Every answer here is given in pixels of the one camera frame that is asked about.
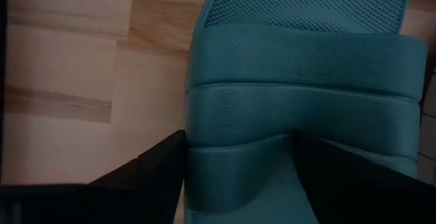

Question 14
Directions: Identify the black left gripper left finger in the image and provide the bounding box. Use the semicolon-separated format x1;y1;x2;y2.
88;129;187;224

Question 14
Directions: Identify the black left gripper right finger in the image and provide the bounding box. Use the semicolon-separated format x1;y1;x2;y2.
292;128;436;224

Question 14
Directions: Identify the green rubber slide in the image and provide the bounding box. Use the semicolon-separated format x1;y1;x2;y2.
183;0;429;224

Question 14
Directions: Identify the black aluminium table frame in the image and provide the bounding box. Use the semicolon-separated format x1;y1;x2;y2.
0;0;8;186

